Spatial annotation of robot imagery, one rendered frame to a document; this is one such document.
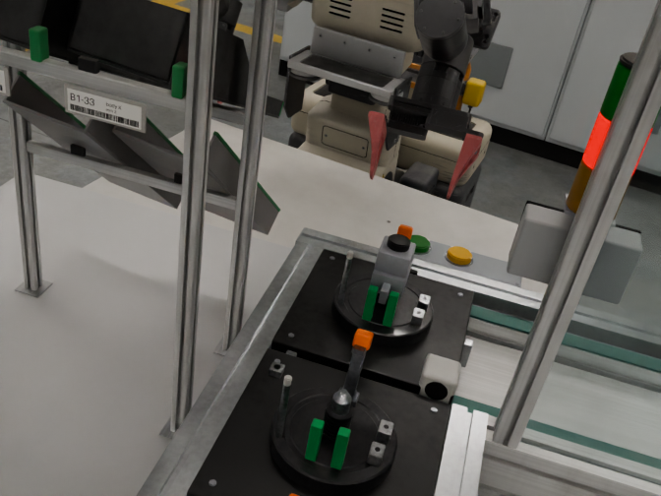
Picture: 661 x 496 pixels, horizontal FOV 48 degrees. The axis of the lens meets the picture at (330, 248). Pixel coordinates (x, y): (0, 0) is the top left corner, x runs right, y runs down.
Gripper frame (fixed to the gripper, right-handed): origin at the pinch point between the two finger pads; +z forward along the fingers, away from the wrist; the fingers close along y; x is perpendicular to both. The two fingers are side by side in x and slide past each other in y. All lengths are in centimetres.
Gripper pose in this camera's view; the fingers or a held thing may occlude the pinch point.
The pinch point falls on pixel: (410, 181)
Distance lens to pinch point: 92.4
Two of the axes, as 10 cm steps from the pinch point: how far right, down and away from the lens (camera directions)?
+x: 1.1, 1.9, 9.8
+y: 9.5, 2.6, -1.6
